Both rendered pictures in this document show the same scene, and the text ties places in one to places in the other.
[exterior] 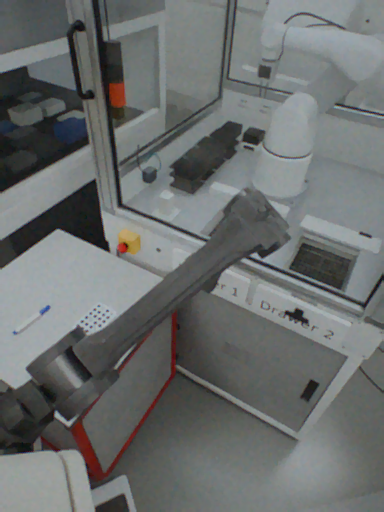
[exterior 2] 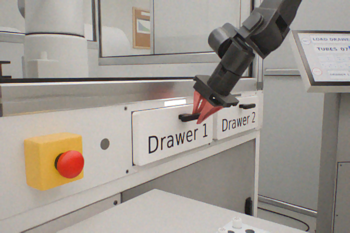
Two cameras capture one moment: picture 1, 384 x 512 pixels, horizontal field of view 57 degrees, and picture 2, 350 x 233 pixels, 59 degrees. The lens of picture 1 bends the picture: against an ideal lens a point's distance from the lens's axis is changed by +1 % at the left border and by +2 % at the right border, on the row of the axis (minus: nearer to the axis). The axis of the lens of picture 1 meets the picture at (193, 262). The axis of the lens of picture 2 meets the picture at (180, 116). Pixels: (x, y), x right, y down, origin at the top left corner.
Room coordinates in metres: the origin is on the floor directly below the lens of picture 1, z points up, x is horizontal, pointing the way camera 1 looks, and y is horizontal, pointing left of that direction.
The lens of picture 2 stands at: (0.70, 0.66, 1.00)
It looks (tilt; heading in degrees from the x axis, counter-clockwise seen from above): 8 degrees down; 279
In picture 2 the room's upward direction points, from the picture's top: straight up
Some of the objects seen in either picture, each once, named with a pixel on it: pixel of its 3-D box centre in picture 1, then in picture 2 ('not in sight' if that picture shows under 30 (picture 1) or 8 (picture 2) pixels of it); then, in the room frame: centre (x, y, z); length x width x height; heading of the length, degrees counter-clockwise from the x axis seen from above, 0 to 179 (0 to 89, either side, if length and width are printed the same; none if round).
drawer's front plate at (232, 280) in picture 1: (209, 274); (178, 129); (0.83, -0.06, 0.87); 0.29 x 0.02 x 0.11; 63
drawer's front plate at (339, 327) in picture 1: (297, 314); (237, 115); (0.69, -0.34, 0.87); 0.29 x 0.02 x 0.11; 63
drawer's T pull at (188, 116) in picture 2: not in sight; (187, 116); (0.80, -0.04, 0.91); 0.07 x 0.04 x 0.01; 63
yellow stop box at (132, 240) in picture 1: (128, 242); (55, 159); (0.96, 0.24, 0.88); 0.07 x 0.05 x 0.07; 63
